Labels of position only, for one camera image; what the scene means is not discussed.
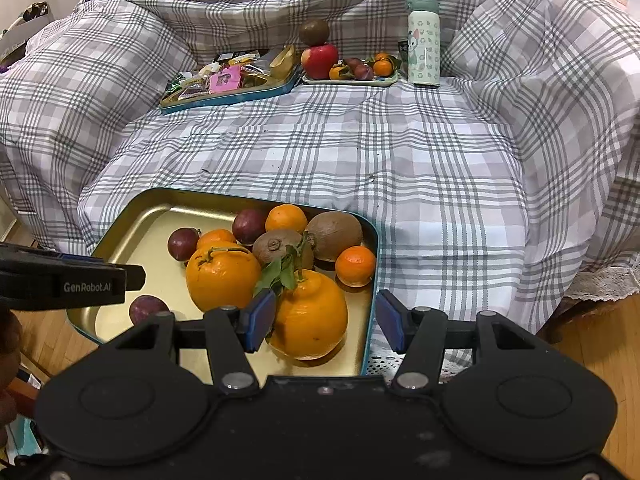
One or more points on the green candy wrapper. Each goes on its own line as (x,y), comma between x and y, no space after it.
(176,81)

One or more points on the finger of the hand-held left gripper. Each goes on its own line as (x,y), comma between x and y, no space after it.
(136,279)
(80,259)

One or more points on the blue and gold snack tin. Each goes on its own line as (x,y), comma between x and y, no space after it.
(225,100)

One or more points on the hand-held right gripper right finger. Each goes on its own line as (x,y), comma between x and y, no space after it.
(389,317)

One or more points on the small mandarin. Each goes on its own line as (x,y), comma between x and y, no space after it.
(286,217)
(216,237)
(355,265)

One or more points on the small purple plum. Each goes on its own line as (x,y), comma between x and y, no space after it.
(367,72)
(352,64)

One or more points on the person's left hand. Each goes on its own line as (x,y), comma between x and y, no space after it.
(9,340)

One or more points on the grey plaid blanket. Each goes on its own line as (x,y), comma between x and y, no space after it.
(400,160)

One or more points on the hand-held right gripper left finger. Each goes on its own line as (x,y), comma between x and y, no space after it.
(260,317)

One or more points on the black snack packet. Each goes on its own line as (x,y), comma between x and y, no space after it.
(237,55)

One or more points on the red apple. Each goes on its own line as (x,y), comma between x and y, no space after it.
(320,60)

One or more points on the gold tin tray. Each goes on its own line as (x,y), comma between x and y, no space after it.
(150,220)

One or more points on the brown kiwi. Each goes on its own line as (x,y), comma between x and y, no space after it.
(277,247)
(334,235)

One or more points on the bumpy orange with leaves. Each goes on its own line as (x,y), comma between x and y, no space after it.
(312,315)

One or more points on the pink snack packet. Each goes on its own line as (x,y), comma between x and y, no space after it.
(225,80)

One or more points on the mint green cartoon bottle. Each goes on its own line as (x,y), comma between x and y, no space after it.
(424,40)

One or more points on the dark drink can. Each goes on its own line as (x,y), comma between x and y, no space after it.
(402,47)

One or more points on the pale green plate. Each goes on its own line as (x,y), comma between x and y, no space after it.
(380,81)

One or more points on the spotted cloth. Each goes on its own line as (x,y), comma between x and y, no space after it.
(36,10)

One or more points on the silver foil snack packet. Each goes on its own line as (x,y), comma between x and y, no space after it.
(257,64)

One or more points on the large smooth orange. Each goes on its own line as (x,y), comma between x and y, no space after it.
(220,280)

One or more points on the brown round fruit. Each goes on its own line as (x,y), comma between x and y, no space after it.
(314,31)

